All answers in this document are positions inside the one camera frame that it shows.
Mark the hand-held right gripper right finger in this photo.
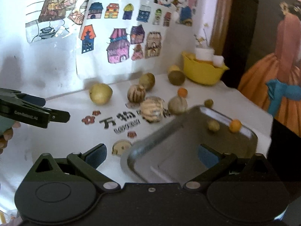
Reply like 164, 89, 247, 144
182, 144, 271, 192

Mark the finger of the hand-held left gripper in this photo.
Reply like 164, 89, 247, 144
47, 111, 71, 123
0, 88, 47, 108

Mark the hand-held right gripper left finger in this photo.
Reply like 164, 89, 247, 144
33, 143, 119, 192

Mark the metal tray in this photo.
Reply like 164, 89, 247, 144
121, 105, 259, 184

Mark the yellow-green mango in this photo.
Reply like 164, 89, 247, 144
89, 82, 113, 105

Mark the person's left hand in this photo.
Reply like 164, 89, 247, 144
0, 121, 21, 155

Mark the white printed tablecloth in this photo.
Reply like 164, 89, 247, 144
0, 73, 274, 226

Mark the round tan green fruit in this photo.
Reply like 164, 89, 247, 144
168, 96, 188, 115

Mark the large striped tan fruit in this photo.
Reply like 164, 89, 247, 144
140, 96, 164, 123

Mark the round striped brown fruit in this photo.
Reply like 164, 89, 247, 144
127, 84, 146, 103

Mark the dark green round fruit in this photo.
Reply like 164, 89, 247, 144
168, 70, 186, 86

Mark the yellow plastic bowl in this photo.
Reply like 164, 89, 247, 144
181, 51, 230, 86

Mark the round olive green fruit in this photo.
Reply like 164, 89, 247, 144
139, 73, 156, 91

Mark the paper drawing with line art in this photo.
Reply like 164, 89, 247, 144
25, 0, 94, 44

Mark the small white cube box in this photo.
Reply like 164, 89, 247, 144
212, 55, 224, 67

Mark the white jar with orange contents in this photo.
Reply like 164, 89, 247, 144
195, 47, 215, 64

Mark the paper drawing of coloured houses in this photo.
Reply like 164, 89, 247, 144
76, 0, 196, 83

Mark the twig with yellow flowers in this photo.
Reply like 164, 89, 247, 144
193, 23, 210, 49

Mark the wall poster of orange dress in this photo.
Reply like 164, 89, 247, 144
237, 0, 301, 121

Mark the wooden frame post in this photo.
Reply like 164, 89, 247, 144
210, 0, 236, 55

